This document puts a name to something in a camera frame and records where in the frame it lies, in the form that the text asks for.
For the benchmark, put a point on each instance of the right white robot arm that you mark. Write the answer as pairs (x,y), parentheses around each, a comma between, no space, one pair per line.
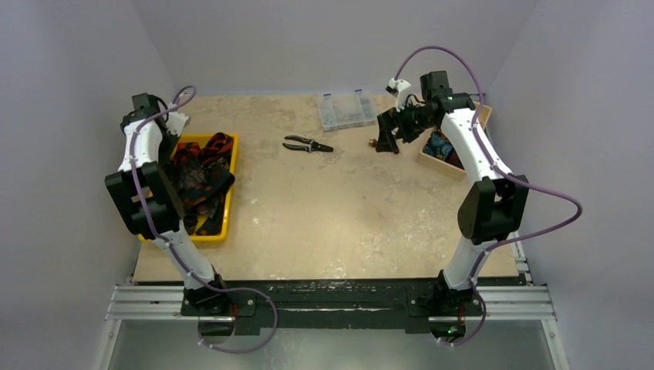
(493,207)

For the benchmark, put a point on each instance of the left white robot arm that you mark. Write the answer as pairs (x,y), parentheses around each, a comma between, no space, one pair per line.
(150,206)

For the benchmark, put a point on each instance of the black handled pliers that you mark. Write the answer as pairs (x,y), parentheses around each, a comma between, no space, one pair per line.
(299,143)

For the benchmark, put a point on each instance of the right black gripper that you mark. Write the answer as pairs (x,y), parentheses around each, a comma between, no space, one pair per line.
(387,129)

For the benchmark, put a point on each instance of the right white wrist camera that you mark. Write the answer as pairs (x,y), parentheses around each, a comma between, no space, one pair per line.
(400,90)

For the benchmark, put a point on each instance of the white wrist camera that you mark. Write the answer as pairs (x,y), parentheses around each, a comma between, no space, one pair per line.
(176,123)
(400,90)

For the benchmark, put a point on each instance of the clear plastic organizer box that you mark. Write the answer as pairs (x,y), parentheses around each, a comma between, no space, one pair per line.
(346,110)

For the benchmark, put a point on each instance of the wooden compartment tray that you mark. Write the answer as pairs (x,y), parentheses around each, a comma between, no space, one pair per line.
(440,166)

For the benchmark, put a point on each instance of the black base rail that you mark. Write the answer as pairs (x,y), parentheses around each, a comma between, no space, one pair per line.
(386,304)

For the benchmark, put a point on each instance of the dark red rolled tie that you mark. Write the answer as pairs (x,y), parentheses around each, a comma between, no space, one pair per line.
(454,159)

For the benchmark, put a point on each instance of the orange black striped tie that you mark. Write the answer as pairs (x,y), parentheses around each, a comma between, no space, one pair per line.
(210,148)

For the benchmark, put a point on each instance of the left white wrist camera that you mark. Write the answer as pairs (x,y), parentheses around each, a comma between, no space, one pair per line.
(176,123)

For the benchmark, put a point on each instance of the black tie orange hearts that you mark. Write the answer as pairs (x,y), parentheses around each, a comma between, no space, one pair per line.
(204,206)

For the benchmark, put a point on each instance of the brown floral tie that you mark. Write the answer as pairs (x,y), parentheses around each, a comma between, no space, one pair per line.
(186,172)

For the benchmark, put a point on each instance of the yellow plastic bin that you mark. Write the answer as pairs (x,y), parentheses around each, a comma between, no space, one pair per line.
(222,235)

